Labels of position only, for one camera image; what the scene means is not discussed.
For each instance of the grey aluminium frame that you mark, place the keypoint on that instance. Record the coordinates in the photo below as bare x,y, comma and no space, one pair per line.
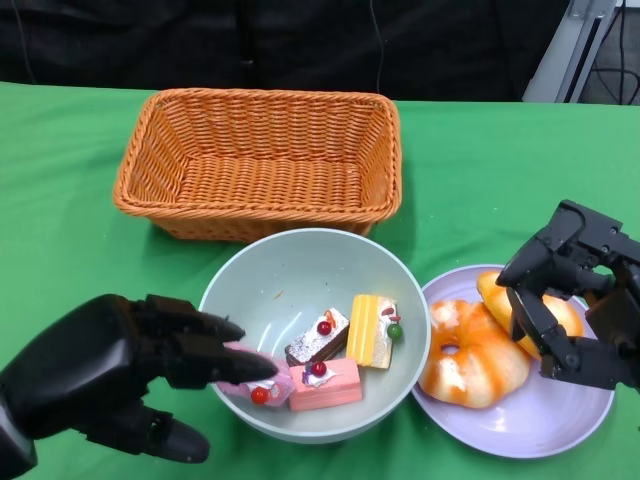
575,45

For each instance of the lavender plate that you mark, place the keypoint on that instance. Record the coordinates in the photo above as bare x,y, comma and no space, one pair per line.
525,425

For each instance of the yellow cake slice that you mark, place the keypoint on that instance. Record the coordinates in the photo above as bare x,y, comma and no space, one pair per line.
365,335

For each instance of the magenta pink cake slice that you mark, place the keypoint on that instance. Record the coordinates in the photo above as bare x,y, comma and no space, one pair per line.
277,390

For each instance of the black backdrop cloth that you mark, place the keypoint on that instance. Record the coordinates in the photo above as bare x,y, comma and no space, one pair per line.
150,40

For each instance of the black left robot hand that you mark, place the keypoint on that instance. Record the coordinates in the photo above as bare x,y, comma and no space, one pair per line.
90,360

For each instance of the green tablecloth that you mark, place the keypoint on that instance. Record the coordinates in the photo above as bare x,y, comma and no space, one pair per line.
500,165

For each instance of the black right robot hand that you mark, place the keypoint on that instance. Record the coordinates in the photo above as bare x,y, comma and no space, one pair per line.
600,310

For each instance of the grey-green bowl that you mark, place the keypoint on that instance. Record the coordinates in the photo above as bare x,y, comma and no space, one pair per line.
300,270

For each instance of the salmon pink cake block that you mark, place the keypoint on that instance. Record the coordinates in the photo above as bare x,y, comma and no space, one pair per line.
335,390

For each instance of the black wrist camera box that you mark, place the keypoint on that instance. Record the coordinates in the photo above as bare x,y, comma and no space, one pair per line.
15,440

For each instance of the chocolate cake slice white top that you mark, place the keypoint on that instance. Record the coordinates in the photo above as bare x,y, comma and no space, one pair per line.
310,345

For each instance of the orange wicker basket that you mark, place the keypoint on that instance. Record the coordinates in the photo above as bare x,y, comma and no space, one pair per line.
260,175

